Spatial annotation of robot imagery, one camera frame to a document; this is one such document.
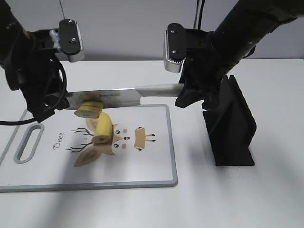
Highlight small cut banana slice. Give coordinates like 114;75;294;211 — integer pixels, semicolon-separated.
74;101;104;119

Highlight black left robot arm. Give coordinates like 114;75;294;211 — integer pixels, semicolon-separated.
0;0;85;126

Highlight white deer cutting board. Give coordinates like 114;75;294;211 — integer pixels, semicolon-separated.
0;104;177;192

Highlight white handled kitchen knife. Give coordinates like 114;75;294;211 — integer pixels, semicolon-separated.
66;84;184;110

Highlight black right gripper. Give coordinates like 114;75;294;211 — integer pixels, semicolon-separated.
163;23;234;111

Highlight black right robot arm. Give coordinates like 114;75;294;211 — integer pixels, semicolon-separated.
164;0;304;110

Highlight large yellow banana piece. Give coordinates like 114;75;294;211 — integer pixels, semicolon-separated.
92;113;113;144

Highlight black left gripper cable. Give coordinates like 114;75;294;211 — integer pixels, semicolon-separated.
0;57;68;126

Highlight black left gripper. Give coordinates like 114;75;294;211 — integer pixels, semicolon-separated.
4;19;85;123

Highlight black knife stand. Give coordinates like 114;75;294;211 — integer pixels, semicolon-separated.
203;75;257;167

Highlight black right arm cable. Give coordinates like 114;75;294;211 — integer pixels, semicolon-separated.
193;0;207;30

